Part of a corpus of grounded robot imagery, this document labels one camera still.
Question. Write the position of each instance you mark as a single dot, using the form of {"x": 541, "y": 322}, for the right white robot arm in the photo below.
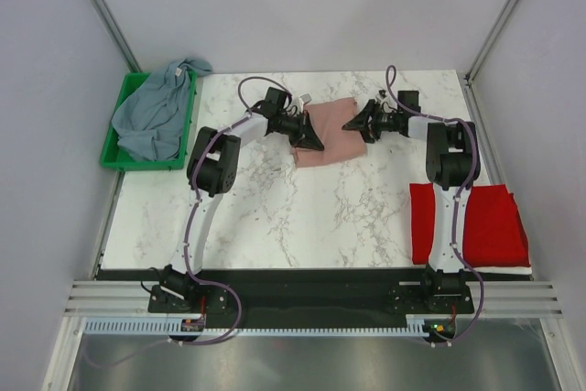
{"x": 452, "y": 166}

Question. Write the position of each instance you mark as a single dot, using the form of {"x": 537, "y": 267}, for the white cable duct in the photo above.
{"x": 171, "y": 326}
{"x": 410, "y": 326}

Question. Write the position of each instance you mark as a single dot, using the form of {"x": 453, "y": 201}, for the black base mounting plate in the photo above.
{"x": 317, "y": 297}

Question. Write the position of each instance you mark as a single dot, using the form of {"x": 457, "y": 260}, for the left aluminium corner post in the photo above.
{"x": 116, "y": 33}

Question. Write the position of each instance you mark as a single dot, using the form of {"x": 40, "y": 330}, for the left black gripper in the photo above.
{"x": 306, "y": 136}

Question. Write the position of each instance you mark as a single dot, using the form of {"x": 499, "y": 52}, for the right aluminium corner post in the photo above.
{"x": 498, "y": 27}

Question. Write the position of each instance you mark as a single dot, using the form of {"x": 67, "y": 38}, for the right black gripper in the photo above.
{"x": 368, "y": 132}

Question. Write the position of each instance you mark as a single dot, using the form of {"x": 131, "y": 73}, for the folded red t shirt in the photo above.
{"x": 493, "y": 232}

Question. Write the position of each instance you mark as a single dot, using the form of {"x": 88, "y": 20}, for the aluminium corner post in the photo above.
{"x": 116, "y": 33}
{"x": 498, "y": 27}

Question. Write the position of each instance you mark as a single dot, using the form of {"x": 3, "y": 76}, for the aluminium rail frame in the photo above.
{"x": 501, "y": 299}

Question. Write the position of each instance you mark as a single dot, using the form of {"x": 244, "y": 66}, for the left white cable duct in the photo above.
{"x": 171, "y": 326}

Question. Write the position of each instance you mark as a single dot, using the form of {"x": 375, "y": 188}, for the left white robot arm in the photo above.
{"x": 211, "y": 173}

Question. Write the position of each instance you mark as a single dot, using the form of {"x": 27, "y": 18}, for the green plastic bin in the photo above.
{"x": 114, "y": 157}

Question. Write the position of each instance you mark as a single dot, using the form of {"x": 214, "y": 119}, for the grey-blue t shirt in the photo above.
{"x": 150, "y": 122}

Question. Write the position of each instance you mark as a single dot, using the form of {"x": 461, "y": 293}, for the pink t shirt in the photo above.
{"x": 339, "y": 145}

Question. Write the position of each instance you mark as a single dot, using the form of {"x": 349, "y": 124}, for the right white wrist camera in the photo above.
{"x": 381, "y": 96}

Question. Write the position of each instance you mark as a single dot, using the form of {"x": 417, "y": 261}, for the right white cable duct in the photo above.
{"x": 410, "y": 326}

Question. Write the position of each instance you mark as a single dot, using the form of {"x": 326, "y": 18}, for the folded white t shirt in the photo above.
{"x": 505, "y": 270}

